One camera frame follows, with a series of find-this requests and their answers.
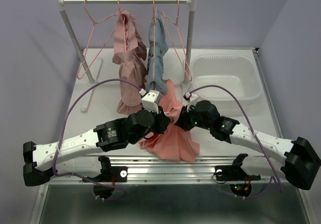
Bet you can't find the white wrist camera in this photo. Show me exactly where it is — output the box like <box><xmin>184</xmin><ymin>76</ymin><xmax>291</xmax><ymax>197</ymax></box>
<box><xmin>139</xmin><ymin>89</ymin><xmax>163</xmax><ymax>114</ymax></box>
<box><xmin>183</xmin><ymin>91</ymin><xmax>199</xmax><ymax>111</ymax></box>

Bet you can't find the aluminium mounting rail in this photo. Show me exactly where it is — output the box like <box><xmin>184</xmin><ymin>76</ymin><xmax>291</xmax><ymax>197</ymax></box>
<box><xmin>47</xmin><ymin>155</ymin><xmax>305</xmax><ymax>186</ymax></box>

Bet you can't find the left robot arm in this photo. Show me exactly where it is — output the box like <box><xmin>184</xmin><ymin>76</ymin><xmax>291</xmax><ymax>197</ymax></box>
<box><xmin>23</xmin><ymin>109</ymin><xmax>171</xmax><ymax>187</ymax></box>

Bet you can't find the empty pink wire hanger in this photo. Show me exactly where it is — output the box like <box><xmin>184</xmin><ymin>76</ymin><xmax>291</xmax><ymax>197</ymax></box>
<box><xmin>76</xmin><ymin>0</ymin><xmax>124</xmax><ymax>80</ymax></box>

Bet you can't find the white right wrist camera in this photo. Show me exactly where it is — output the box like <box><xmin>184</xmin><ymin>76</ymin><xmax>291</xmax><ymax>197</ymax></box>
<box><xmin>183</xmin><ymin>91</ymin><xmax>199</xmax><ymax>111</ymax></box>

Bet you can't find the dusty pink ruffled dress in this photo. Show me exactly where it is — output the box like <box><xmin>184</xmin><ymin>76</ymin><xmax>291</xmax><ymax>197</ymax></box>
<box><xmin>112</xmin><ymin>10</ymin><xmax>147</xmax><ymax>115</ymax></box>

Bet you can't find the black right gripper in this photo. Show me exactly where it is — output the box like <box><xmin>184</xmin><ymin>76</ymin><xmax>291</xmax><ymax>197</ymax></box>
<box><xmin>175</xmin><ymin>102</ymin><xmax>212</xmax><ymax>130</ymax></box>

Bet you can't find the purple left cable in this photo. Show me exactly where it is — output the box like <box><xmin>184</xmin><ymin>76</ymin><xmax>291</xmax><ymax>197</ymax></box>
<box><xmin>54</xmin><ymin>78</ymin><xmax>142</xmax><ymax>202</ymax></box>

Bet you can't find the white clothes rack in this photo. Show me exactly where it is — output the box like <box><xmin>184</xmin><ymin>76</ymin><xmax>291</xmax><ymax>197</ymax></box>
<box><xmin>54</xmin><ymin>0</ymin><xmax>197</xmax><ymax>116</ymax></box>

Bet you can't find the white plastic basket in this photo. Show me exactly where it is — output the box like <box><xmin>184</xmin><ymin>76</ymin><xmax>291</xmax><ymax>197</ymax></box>
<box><xmin>191</xmin><ymin>53</ymin><xmax>262</xmax><ymax>103</ymax></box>

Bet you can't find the salmon orange skirt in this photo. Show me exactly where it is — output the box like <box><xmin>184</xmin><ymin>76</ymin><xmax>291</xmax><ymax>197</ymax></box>
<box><xmin>139</xmin><ymin>79</ymin><xmax>200</xmax><ymax>163</ymax></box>

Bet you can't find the blue denim skirt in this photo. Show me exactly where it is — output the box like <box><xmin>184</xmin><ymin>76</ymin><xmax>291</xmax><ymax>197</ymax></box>
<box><xmin>145</xmin><ymin>10</ymin><xmax>169</xmax><ymax>95</ymax></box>

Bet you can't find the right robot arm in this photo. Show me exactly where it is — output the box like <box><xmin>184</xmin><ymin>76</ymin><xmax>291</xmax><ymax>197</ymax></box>
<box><xmin>176</xmin><ymin>100</ymin><xmax>320</xmax><ymax>190</ymax></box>

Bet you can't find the pink wire hanger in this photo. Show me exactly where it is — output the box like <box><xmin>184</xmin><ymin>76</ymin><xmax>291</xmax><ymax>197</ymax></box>
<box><xmin>160</xmin><ymin>0</ymin><xmax>193</xmax><ymax>84</ymax></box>
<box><xmin>152</xmin><ymin>0</ymin><xmax>157</xmax><ymax>82</ymax></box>
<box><xmin>117</xmin><ymin>0</ymin><xmax>128</xmax><ymax>51</ymax></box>
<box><xmin>76</xmin><ymin>0</ymin><xmax>124</xmax><ymax>80</ymax></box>

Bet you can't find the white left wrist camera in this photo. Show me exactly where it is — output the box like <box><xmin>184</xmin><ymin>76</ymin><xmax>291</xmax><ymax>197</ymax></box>
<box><xmin>139</xmin><ymin>89</ymin><xmax>163</xmax><ymax>114</ymax></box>

